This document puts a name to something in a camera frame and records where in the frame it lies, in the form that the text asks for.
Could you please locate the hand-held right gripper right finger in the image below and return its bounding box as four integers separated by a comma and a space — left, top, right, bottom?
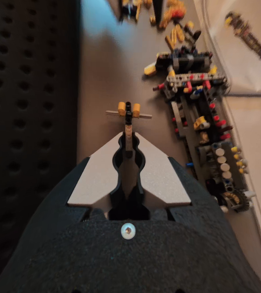
134, 132, 192, 207

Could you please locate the open lego instruction booklet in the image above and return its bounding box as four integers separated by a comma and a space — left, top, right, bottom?
193, 0, 261, 275

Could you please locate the pile of yellow lego pieces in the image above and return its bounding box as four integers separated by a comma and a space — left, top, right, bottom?
121, 0, 202, 49

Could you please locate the small black lego linkage assembly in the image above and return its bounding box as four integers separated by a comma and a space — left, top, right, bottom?
106, 102, 153, 158

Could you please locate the long black lego beam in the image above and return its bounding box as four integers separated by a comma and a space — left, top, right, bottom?
152, 0, 166, 27

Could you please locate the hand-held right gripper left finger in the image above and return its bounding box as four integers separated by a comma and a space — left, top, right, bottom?
67, 132, 124, 206

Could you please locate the lego car chassis assembly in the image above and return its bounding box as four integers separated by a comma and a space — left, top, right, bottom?
144, 46, 257, 213

